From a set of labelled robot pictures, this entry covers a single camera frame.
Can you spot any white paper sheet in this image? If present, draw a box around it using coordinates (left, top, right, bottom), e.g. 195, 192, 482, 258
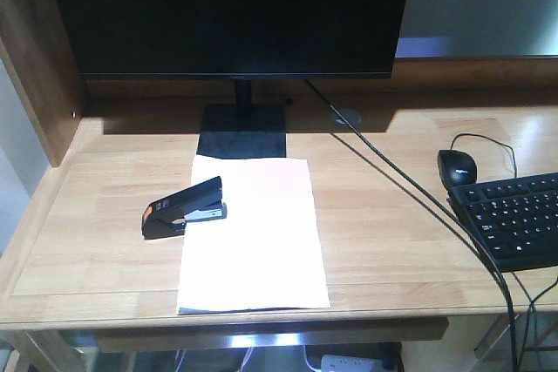
177, 155, 330, 315

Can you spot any black stapler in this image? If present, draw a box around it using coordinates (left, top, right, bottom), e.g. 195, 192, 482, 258
141, 176, 228, 240

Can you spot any black computer monitor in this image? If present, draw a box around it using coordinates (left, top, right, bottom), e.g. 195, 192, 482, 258
57, 0, 405, 159

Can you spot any black computer mouse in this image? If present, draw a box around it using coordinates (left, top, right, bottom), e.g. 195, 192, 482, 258
437, 149, 477, 190

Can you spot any white floor power strip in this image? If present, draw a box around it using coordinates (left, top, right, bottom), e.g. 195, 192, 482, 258
321, 355, 384, 372

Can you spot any black keyboard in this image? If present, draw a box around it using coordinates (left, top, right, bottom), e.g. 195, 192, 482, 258
448, 172, 558, 272

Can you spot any black monitor cable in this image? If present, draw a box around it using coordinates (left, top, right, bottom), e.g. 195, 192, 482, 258
303, 78, 520, 372

